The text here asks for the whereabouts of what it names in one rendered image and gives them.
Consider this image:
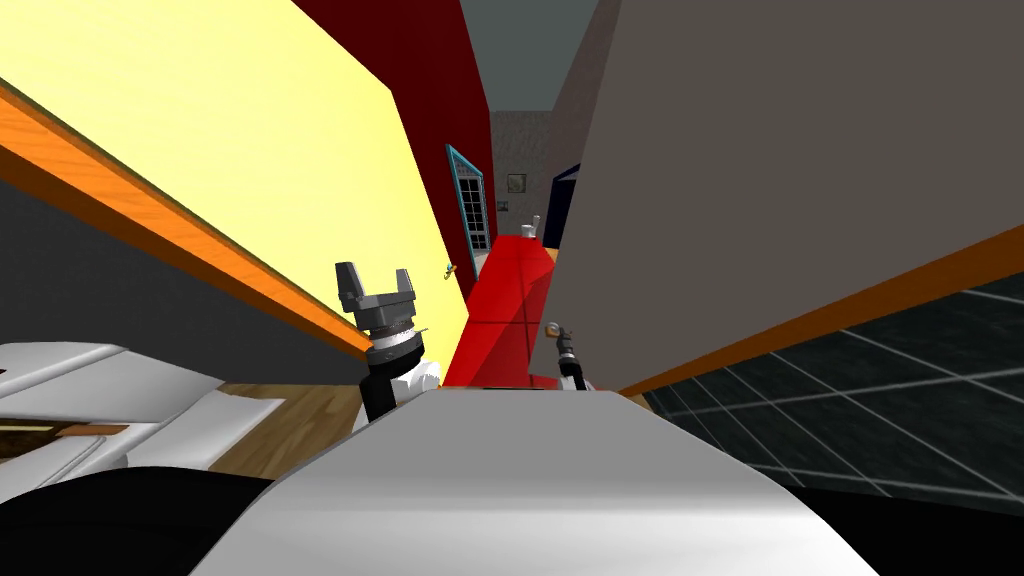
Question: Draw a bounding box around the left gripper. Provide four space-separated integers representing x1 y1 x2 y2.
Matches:
334 260 420 333

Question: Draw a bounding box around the teal framed window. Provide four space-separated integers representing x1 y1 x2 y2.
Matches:
445 143 492 254

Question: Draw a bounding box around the dark blue door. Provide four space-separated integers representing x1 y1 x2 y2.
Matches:
542 163 582 250

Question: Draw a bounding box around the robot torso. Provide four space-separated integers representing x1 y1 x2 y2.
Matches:
187 386 881 576

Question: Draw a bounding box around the white furniture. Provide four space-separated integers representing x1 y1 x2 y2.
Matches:
0 341 286 507

